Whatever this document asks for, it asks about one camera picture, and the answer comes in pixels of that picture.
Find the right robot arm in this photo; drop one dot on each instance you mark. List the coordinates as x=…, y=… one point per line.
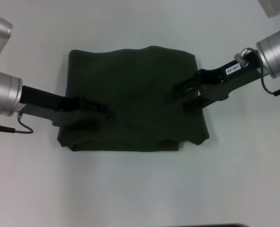
x=276, y=56

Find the dark rounded panel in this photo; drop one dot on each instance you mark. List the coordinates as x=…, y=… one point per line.
x=225, y=225

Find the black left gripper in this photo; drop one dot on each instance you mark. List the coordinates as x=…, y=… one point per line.
x=47, y=106

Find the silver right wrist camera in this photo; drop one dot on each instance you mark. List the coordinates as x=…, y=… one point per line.
x=274, y=7

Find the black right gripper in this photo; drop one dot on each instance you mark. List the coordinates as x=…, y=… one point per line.
x=225, y=81

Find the dark green printed t-shirt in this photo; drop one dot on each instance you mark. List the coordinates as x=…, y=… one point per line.
x=135, y=99

